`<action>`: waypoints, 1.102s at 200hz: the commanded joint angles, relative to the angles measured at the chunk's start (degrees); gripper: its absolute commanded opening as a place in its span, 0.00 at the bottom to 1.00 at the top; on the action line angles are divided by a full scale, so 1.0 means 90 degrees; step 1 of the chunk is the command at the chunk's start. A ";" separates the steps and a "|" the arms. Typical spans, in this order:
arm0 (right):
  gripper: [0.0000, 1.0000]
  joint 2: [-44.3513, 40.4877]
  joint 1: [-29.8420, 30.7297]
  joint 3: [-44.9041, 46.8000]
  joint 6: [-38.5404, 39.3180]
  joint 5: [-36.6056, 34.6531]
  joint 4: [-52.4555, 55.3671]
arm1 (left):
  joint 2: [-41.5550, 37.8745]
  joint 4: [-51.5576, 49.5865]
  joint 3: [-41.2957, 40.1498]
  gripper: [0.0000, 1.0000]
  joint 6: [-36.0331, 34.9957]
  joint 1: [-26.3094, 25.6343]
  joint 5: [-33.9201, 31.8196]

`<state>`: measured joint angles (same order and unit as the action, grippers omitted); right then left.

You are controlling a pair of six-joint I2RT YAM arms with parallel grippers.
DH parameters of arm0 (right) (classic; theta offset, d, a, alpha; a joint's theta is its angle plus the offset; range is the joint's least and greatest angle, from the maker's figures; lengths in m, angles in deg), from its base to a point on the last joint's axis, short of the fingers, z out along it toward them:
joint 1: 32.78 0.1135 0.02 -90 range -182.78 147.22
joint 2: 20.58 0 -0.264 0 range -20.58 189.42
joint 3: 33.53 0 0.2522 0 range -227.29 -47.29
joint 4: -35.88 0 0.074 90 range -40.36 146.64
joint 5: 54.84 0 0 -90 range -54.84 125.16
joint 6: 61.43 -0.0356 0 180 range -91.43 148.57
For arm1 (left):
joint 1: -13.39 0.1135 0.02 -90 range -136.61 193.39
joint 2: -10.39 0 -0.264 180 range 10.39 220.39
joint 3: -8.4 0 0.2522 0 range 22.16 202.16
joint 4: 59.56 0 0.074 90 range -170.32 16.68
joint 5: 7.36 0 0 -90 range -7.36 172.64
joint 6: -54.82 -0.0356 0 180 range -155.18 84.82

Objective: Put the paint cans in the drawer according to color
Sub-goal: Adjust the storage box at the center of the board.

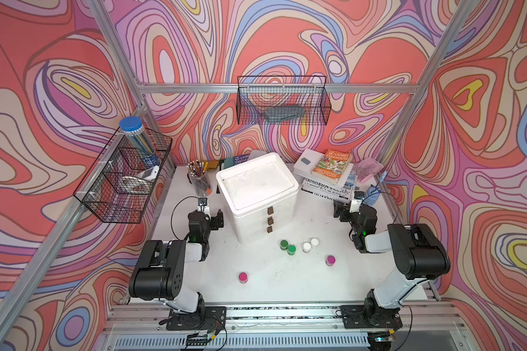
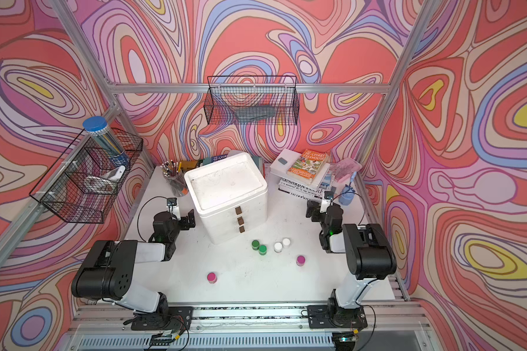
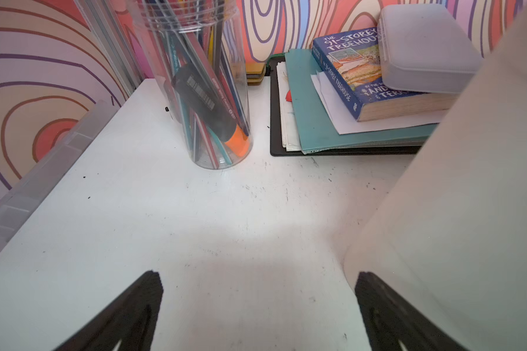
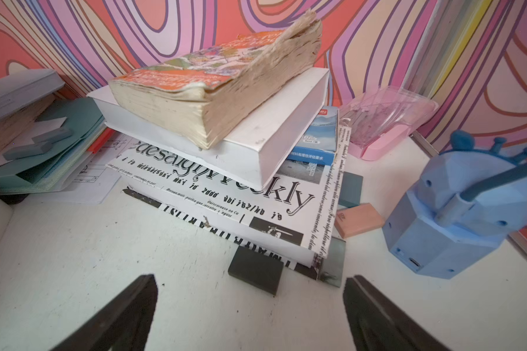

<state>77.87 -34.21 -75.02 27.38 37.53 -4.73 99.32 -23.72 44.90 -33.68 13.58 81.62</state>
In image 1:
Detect white drawer cabinet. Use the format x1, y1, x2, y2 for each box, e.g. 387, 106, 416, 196
216, 153, 300, 244

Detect magenta paint can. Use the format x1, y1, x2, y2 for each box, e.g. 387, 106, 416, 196
238, 272, 248, 284
326, 255, 336, 266

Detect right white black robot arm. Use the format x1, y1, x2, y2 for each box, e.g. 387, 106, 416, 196
333, 201, 451, 326

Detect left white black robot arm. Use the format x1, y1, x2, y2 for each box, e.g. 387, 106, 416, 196
128, 210, 224, 314

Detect newspaper stack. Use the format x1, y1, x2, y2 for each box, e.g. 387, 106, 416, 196
302, 173, 360, 203

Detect blue small cup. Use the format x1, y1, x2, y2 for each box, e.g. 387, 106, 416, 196
363, 171, 387, 206

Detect mesh pencil cup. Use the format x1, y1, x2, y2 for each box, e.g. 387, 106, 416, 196
187, 160, 212, 197

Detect orange cover book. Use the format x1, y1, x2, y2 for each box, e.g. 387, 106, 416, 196
311, 149, 353, 184

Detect pink plastic bag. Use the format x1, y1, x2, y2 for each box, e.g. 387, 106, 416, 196
353, 157, 384, 184

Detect white book with grey patch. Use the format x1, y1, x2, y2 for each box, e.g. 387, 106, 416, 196
293, 149, 354, 190

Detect dark books behind cabinet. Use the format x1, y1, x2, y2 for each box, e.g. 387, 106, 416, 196
218, 150, 267, 171

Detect white object in left basket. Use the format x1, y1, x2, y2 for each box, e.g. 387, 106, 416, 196
116, 165, 160, 195

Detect green circuit board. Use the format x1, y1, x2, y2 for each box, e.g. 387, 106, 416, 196
185, 333, 216, 347

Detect grey object in basket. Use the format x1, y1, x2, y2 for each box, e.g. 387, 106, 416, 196
263, 105, 305, 124

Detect blue lid pencil tube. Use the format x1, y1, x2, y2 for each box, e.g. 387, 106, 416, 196
119, 116, 160, 168

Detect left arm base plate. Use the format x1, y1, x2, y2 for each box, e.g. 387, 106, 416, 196
165, 307, 227, 332

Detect black wire basket left wall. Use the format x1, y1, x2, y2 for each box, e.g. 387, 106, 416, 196
73, 129, 173, 224

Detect black wire basket wall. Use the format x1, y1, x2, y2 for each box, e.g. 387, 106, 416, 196
73, 129, 173, 224
236, 74, 332, 126

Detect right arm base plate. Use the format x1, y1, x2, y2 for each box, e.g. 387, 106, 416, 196
340, 304, 403, 331

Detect black wire basket back wall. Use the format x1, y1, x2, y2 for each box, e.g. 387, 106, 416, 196
236, 74, 332, 126

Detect white perforated cable duct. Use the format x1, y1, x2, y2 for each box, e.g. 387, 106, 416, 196
105, 332, 370, 350

